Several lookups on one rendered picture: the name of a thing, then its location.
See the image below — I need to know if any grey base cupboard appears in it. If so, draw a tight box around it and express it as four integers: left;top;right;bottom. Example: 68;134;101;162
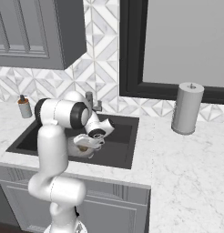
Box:
0;164;152;233

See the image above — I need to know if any grey paper towel roll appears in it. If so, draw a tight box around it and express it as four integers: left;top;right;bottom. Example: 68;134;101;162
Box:
170;81;206;136

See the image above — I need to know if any black framed window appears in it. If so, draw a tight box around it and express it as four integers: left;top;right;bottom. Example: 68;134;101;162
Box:
118;0;224;106

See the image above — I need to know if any grey wall cupboard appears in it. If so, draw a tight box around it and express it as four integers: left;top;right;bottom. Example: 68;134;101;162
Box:
0;0;87;71

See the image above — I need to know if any dark sink basin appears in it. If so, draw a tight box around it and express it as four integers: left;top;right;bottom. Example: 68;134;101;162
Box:
5;112;141;170

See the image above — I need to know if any white colander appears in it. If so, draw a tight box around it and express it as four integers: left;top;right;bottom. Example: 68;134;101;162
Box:
66;136;100;159

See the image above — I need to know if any grey soap dispenser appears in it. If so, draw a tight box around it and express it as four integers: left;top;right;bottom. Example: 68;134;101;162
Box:
16;94;34;119

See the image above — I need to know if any grey sink faucet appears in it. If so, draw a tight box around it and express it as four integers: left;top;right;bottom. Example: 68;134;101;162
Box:
85;91;104;113

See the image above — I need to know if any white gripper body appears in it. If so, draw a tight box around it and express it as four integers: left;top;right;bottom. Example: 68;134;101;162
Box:
73;134;106;150

